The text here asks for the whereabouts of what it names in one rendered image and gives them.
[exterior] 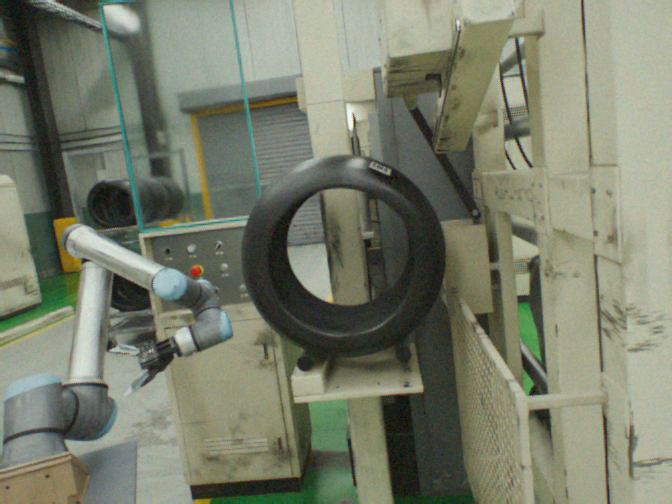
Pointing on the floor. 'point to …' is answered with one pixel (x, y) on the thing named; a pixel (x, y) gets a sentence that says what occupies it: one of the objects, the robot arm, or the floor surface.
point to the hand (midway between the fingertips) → (115, 374)
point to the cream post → (342, 227)
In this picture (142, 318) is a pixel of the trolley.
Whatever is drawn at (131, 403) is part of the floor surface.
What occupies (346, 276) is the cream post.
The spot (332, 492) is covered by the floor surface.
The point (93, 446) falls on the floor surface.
